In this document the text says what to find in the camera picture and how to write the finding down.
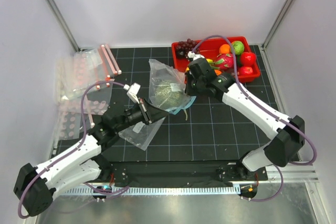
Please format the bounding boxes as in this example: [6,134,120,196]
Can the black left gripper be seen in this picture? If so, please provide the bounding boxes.
[115,97,169,133]

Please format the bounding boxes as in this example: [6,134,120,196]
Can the clear zip bag white label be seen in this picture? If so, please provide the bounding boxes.
[119,117,165,151]

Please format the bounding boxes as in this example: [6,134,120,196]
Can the green netted melon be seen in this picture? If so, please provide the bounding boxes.
[150,82,190,115]

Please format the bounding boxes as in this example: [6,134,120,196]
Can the clear zip bag blue zipper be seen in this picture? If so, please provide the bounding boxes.
[149,59,196,119]

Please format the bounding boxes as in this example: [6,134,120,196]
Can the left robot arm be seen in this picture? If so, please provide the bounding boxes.
[14,98,168,219]

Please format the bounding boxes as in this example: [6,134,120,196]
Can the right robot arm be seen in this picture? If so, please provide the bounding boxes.
[185,58,305,180]

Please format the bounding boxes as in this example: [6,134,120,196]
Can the stack of pink zip bags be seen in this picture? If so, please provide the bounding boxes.
[55,44,122,102]

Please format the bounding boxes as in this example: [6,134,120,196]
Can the clear bag pink dots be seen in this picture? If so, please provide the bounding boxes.
[53,93,111,142]

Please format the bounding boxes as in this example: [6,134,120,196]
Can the orange tangerine front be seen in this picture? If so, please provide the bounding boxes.
[215,70,222,76]

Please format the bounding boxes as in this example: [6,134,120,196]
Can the orange tangerine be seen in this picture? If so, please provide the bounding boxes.
[219,44,231,55]
[215,70,222,76]

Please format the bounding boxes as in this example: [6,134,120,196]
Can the yellow banana bunch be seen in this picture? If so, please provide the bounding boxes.
[185,58,213,75]

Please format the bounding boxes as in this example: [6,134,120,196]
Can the pink dragon fruit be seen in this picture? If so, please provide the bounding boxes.
[210,53,234,71]

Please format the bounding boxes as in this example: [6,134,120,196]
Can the red plastic tray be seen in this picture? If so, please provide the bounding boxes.
[172,37,260,83]

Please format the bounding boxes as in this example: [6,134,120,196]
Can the purple grape bunch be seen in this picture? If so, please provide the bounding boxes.
[175,39,198,60]

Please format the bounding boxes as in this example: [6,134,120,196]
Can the orange tangerine back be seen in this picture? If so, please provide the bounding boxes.
[219,44,231,55]

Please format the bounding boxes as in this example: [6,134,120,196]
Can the red apple small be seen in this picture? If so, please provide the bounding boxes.
[237,66,254,76]

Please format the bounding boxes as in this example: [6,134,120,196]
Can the green cabbage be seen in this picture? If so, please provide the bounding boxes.
[232,40,245,56]

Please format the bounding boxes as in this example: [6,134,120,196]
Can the red apple large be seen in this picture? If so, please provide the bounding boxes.
[239,52,257,67]

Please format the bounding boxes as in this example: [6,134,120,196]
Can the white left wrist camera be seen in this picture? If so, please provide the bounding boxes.
[123,82,141,104]

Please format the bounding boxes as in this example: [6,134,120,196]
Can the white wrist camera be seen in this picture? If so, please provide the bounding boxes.
[123,82,141,104]
[187,51,204,61]

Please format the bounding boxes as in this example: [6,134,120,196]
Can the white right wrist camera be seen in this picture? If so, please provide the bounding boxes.
[187,51,204,61]

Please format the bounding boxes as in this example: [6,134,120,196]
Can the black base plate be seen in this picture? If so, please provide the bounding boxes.
[94,160,268,188]

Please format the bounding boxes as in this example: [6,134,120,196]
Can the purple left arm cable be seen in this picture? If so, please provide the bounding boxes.
[17,81,131,219]

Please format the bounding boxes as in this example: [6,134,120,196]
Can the aluminium slotted rail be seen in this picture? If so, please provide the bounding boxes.
[62,184,240,197]

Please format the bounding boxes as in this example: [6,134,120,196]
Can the right aluminium corner post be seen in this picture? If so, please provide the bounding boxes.
[261,0,295,50]

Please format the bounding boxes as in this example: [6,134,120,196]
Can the aluminium corner post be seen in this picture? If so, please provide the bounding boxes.
[45,0,80,51]
[261,0,295,50]

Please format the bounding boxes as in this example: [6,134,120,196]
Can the left aluminium corner post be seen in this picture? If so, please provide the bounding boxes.
[45,0,80,51]

